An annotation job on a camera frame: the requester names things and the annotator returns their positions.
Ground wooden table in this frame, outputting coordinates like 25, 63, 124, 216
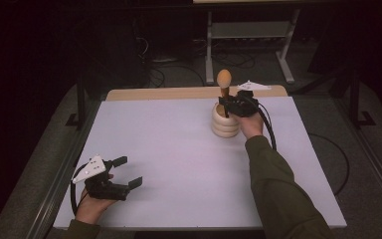
105, 85, 288, 102

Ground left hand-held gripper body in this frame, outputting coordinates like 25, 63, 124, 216
72, 154, 131, 202

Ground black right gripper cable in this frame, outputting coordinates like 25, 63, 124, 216
252, 96, 351, 197

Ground cream ringed brush holder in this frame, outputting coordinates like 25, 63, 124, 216
211, 102, 242, 138

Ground black metal stand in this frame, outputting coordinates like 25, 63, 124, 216
65, 75, 88, 131
348, 70, 377, 129

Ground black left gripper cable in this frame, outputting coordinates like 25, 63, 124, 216
70, 162, 92, 217

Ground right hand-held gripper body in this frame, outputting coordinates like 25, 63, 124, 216
227, 80, 273, 119

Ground white metal stand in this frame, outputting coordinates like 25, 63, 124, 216
204, 8, 301, 86

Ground white table board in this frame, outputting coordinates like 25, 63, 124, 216
53, 96, 347, 231

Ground makeup brush with black handle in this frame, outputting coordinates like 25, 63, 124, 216
216, 69, 233, 119

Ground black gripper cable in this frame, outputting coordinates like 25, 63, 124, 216
252, 96, 351, 197
70, 162, 92, 217

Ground person's left hand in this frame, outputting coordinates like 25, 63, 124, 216
75, 173, 117, 225

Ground black floor cables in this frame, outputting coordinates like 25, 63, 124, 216
133, 36, 258, 89

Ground person's right hand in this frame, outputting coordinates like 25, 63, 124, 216
236, 110, 266, 140

